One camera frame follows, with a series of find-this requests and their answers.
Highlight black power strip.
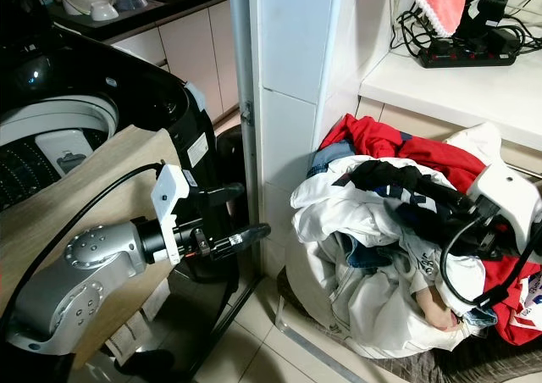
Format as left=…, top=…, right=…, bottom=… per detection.
left=417, top=47, right=518, bottom=69

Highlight grey metal door frame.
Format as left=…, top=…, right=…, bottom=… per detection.
left=226, top=0, right=260, bottom=275

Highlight small white bowl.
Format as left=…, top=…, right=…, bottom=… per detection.
left=88, top=1, right=120, bottom=23

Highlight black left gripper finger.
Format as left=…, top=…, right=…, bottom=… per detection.
left=198, top=182, right=247, bottom=207
left=215, top=222, right=273, bottom=256

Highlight tangled black cables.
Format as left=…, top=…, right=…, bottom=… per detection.
left=389, top=4, right=443, bottom=59

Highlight white sweatshirt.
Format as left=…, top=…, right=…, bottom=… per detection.
left=290, top=153, right=489, bottom=360

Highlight black plug adapter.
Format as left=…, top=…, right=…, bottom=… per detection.
left=456, top=0, right=515, bottom=50

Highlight black top-load washing machine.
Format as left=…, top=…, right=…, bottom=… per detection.
left=0, top=0, right=218, bottom=377

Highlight cream white garment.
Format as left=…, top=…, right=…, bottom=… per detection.
left=444, top=121, right=542, bottom=182

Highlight cream base cabinet row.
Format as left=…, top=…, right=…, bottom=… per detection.
left=127, top=0, right=235, bottom=127

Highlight black wrapped right gripper finger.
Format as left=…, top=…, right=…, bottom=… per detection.
left=334, top=159, right=451, bottom=207
left=389, top=191, right=463, bottom=228

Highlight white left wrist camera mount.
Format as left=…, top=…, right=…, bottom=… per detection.
left=150, top=164, right=192, bottom=266

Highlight pale pink garment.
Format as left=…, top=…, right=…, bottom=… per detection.
left=423, top=285, right=473, bottom=330

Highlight pink towel white trim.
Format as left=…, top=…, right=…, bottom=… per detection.
left=401, top=0, right=472, bottom=39

